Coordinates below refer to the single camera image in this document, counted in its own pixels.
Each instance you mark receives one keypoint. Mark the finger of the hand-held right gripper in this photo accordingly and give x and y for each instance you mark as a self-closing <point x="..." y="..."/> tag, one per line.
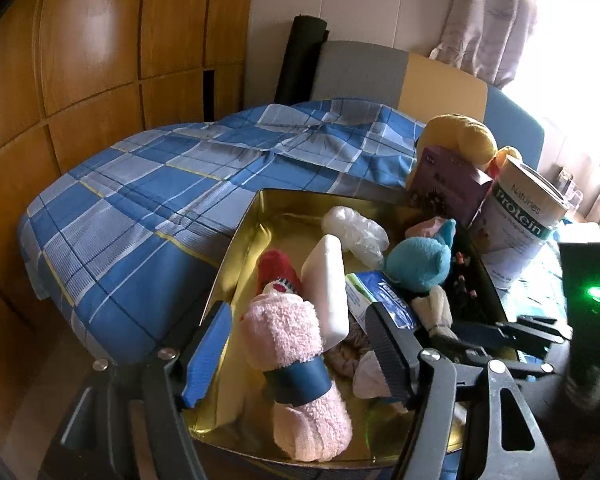
<point x="525" y="367"/>
<point x="480" y="331"/>

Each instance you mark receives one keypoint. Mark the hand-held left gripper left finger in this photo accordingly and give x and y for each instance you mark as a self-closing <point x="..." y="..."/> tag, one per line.
<point x="207" y="355"/>

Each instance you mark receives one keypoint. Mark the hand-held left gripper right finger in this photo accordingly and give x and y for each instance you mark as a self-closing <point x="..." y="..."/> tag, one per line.
<point x="387" y="350"/>

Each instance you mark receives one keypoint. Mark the pale pink sock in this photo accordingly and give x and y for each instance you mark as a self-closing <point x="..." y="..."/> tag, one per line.
<point x="372" y="380"/>

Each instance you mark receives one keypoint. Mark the beige scrunchie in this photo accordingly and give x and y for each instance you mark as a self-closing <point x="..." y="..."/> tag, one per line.
<point x="347" y="357"/>

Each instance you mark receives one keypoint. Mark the white grey sock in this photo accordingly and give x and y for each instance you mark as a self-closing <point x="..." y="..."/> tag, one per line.
<point x="437" y="312"/>

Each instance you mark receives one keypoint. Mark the blue tissue packet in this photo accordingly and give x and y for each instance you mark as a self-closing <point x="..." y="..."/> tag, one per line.
<point x="375" y="290"/>

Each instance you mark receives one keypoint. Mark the pink towel roll blue band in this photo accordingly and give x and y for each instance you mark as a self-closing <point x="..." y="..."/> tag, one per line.
<point x="280" y="325"/>

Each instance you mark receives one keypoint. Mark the white soap bar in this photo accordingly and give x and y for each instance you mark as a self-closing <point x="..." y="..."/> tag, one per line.
<point x="325" y="285"/>

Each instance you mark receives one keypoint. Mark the teal plush toy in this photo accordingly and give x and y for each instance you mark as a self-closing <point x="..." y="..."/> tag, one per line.
<point x="420" y="260"/>

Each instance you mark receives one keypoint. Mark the red santa sock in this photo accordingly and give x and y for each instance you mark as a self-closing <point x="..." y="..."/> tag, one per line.
<point x="275" y="270"/>

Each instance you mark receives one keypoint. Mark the small pink soft item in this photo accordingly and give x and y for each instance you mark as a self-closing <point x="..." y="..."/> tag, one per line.
<point x="425" y="227"/>

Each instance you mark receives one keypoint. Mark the white plastic bag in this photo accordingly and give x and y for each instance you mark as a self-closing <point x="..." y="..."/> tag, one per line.
<point x="355" y="232"/>

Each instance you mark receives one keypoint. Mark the gold tin tray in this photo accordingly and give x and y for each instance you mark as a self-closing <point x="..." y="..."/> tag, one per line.
<point x="275" y="230"/>

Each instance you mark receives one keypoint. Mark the white protein powder can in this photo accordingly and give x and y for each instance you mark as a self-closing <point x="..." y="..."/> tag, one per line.
<point x="520" y="220"/>

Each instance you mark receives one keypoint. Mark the purple cardboard box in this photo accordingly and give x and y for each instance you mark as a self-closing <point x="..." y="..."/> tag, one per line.
<point x="445" y="185"/>

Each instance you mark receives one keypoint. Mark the blue checked blanket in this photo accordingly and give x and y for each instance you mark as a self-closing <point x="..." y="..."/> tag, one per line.
<point x="155" y="200"/>

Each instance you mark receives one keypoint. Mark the yellow plush toy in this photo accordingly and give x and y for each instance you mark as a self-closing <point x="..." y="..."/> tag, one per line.
<point x="460" y="132"/>

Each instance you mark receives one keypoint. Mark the window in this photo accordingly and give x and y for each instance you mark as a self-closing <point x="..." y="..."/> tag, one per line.
<point x="575" y="85"/>

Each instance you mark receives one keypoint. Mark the grey yellow blue headboard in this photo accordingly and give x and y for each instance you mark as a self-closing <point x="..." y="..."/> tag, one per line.
<point x="365" y="72"/>

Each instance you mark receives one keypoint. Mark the black rolled mat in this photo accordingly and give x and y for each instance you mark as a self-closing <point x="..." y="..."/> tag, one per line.
<point x="300" y="60"/>

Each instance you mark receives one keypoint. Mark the beige patterned curtain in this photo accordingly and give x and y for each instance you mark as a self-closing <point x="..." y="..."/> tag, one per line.
<point x="490" y="15"/>

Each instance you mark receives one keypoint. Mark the wooden wardrobe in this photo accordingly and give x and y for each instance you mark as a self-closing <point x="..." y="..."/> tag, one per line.
<point x="90" y="50"/>

